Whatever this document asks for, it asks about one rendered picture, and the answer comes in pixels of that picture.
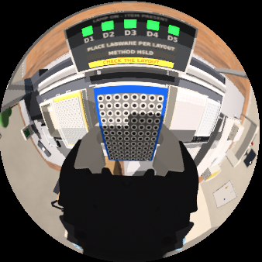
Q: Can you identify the cream one-well reservoir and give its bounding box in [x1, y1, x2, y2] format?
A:
[40, 100, 61, 138]

